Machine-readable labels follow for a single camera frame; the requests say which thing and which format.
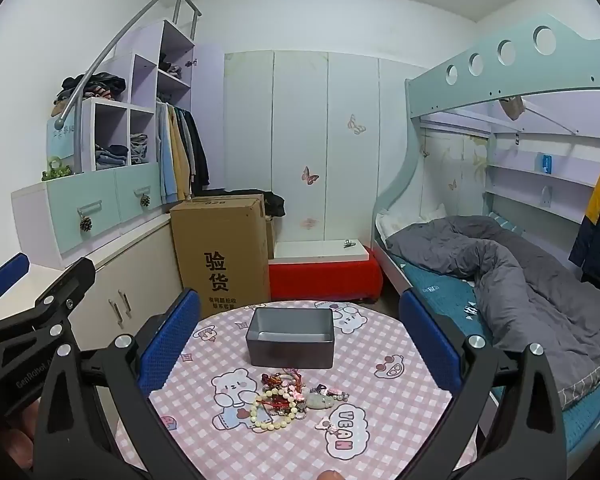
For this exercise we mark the butterfly sticker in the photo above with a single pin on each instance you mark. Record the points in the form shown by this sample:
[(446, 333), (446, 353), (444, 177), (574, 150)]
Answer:
[(356, 124), (308, 222), (310, 176)]

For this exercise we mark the light blue hanging garment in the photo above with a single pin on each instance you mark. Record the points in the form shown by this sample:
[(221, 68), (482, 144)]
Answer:
[(166, 160)]

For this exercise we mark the yellow and navy jacket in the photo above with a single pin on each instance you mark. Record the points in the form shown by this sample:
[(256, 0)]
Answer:
[(597, 220)]

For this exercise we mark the pink checked tablecloth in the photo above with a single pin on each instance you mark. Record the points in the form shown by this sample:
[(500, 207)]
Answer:
[(380, 425)]

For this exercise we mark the grey metal box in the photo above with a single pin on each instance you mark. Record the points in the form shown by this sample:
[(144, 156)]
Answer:
[(290, 355)]

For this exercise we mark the tall cardboard box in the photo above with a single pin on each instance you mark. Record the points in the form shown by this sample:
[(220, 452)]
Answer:
[(220, 240)]

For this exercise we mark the grey duvet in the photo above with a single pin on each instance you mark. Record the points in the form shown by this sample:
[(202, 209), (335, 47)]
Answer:
[(530, 300)]

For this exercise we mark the small blue shelf item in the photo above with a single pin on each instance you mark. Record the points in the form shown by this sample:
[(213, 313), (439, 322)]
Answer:
[(546, 164)]

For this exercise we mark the white pillow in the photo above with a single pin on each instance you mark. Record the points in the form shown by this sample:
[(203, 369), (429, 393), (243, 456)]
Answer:
[(387, 222)]

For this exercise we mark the black cloth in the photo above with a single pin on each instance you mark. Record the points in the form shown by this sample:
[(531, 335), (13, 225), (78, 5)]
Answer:
[(275, 205)]

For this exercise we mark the teal bunk bed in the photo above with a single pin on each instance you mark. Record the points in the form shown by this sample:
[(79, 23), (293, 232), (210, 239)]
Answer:
[(480, 87)]

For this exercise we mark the green beaded handbag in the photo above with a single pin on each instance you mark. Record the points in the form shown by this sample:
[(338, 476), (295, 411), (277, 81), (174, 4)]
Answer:
[(57, 170)]

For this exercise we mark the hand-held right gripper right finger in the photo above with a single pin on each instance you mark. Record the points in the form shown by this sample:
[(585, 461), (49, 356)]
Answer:
[(430, 345)]

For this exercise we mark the beige low cabinet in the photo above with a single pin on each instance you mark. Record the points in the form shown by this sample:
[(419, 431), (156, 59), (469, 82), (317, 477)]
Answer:
[(130, 270)]

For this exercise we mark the teal bed sheet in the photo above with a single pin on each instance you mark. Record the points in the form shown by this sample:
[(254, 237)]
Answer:
[(430, 280)]

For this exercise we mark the lavender stair shelf unit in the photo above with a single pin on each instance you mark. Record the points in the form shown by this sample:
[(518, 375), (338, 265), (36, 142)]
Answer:
[(142, 80)]

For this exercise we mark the white wardrobe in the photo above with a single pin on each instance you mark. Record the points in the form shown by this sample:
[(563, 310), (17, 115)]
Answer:
[(330, 160)]

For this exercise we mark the black hanging garment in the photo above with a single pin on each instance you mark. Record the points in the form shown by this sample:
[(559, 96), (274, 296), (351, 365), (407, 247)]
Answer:
[(199, 155)]

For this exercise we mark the green stone pendant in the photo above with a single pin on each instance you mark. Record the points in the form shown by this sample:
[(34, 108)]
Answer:
[(320, 401)]

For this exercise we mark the person's left hand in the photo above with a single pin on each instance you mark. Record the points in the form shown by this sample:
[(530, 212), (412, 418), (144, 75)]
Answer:
[(16, 437)]

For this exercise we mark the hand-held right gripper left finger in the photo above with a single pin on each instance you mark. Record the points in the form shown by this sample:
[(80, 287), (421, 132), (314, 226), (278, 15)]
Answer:
[(170, 342)]

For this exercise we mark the brown hanging pouch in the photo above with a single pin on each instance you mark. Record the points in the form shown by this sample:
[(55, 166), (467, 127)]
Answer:
[(512, 107)]

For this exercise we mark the grey metal handrail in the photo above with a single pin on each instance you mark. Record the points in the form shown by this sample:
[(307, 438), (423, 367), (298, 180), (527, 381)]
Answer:
[(110, 50)]

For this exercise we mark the folded grey clothes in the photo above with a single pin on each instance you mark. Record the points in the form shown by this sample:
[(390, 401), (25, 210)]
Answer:
[(139, 147)]

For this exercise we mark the teal drawer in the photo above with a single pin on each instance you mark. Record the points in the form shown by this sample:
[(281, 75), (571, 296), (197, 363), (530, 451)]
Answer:
[(70, 210), (135, 185)]

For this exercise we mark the pine cone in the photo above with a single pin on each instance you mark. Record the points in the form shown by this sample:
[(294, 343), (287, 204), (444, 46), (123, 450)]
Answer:
[(145, 201), (86, 224)]

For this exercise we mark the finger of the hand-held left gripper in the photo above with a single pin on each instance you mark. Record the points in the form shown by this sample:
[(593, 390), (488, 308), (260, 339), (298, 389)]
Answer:
[(7, 272), (70, 282)]

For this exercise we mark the pile of dark clothes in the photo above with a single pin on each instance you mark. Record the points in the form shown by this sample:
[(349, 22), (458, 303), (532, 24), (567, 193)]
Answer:
[(97, 85)]

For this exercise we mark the yellow hanging garment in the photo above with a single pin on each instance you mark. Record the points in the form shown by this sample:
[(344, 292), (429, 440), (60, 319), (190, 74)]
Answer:
[(181, 160)]

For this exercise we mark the folded jeans stack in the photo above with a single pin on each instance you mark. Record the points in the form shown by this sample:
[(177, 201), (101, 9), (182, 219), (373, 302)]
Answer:
[(111, 157)]

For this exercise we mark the red bench with white top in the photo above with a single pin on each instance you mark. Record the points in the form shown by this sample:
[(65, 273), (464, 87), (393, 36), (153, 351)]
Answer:
[(325, 280)]

